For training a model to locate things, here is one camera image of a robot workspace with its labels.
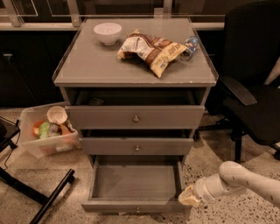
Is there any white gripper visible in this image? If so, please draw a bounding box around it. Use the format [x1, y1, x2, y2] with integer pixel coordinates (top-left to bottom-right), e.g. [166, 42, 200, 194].
[178, 174, 247, 207]

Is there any grey bottom drawer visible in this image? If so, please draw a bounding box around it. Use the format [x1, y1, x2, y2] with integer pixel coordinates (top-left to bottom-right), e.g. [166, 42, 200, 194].
[82, 155, 187, 214]

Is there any grey drawer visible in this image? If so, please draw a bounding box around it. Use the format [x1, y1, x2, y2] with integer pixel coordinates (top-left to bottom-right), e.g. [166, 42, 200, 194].
[64, 88, 206, 130]
[82, 155, 187, 214]
[80, 129, 193, 155]

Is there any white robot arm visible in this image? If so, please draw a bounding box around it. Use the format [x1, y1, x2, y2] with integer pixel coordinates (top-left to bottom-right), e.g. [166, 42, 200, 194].
[178, 161, 280, 207]

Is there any grey drawer cabinet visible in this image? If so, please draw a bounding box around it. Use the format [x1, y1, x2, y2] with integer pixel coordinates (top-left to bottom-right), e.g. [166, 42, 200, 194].
[52, 17, 219, 165]

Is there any grey middle drawer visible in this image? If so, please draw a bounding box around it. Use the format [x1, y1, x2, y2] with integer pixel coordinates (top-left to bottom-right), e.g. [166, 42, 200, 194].
[80, 129, 193, 155]

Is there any grey top drawer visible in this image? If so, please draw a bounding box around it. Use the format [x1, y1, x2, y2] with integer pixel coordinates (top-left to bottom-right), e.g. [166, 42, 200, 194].
[64, 88, 206, 130]

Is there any dark object in top drawer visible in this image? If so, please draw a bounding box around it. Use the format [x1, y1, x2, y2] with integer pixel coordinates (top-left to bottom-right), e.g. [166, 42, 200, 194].
[88, 98, 104, 106]

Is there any black office chair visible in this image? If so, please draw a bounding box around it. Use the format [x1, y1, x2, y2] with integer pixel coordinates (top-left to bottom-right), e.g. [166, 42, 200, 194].
[206, 0, 280, 161]

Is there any brown chip bag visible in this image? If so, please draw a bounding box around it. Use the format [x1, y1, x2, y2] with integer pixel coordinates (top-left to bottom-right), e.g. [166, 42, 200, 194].
[117, 30, 186, 78]

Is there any clear plastic water bottle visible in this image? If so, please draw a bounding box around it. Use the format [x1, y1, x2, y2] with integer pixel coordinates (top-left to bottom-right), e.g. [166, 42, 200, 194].
[180, 36, 199, 61]

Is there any white cup in bin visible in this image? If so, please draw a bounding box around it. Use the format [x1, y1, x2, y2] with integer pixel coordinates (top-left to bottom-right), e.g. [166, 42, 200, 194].
[46, 106, 67, 124]

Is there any clear plastic storage bin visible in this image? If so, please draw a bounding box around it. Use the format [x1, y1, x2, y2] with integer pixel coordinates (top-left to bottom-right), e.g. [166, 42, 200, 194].
[19, 102, 80, 158]

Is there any green item in bin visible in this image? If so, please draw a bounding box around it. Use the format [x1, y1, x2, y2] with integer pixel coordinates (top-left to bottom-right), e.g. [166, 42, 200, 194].
[38, 122, 50, 139]

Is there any orange item in bin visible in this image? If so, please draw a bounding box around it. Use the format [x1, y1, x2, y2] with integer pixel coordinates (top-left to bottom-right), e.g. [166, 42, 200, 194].
[32, 120, 45, 137]

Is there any white ceramic bowl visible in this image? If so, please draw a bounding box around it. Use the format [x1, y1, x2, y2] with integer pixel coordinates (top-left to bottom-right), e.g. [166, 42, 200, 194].
[94, 23, 122, 46]

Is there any black stand base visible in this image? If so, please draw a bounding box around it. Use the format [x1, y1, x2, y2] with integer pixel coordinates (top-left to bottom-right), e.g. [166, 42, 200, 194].
[0, 117, 75, 224]

